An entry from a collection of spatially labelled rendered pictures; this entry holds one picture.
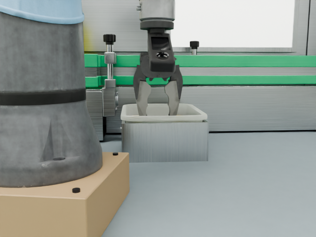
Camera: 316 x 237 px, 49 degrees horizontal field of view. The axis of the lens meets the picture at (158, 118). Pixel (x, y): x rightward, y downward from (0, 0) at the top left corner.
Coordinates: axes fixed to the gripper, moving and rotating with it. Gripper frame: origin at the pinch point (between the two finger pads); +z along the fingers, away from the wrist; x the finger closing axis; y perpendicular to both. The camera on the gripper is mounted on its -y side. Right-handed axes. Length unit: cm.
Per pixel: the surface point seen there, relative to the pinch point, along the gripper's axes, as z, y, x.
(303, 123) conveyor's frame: 5.1, 20.1, -43.2
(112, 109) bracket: -0.6, 11.2, 10.2
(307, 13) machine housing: -28, 41, -53
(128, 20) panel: -24.9, 38.6, 5.9
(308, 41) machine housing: -19, 41, -54
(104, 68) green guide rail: -10.4, 22.8, 12.6
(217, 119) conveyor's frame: 3.6, 20.4, -18.2
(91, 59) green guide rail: -12.5, 13.0, 14.9
